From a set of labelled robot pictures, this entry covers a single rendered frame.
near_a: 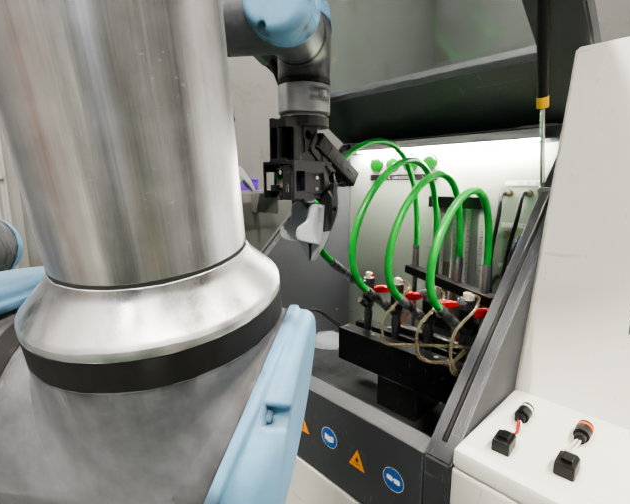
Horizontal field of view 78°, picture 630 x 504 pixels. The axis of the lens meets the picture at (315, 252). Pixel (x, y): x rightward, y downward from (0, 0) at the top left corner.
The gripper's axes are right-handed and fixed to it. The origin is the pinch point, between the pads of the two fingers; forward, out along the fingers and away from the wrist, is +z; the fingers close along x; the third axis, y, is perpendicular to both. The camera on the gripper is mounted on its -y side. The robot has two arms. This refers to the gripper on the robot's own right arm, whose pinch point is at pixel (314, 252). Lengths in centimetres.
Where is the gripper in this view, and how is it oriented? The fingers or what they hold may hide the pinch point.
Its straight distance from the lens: 61.3
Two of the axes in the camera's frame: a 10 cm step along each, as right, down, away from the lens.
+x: 6.9, 1.3, -7.1
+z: 0.0, 9.8, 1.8
